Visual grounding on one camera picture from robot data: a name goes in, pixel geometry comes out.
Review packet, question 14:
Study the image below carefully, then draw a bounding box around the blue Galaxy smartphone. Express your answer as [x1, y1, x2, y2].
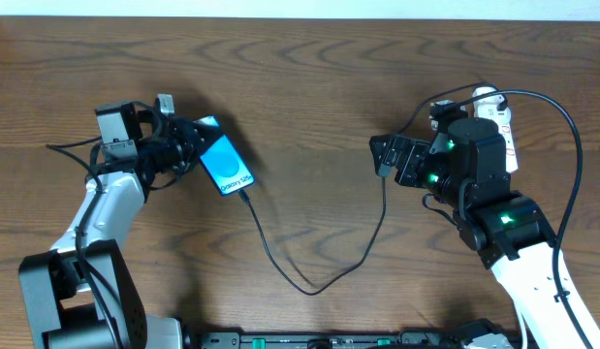
[194, 115, 255, 196]

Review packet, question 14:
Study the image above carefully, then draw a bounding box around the black USB charging cable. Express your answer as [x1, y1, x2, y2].
[237, 81, 509, 297]

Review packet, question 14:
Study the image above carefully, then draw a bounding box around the white power strip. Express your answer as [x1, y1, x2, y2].
[474, 103, 519, 174]

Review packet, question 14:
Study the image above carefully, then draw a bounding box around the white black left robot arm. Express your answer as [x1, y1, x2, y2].
[18, 94, 223, 348]

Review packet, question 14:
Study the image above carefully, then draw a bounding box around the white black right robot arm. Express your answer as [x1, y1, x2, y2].
[369, 117, 600, 348]

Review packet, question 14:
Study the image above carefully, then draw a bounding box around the white USB charger adapter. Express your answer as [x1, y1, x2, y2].
[472, 86, 508, 111]

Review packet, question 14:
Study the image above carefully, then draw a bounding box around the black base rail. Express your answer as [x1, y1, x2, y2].
[192, 331, 515, 349]

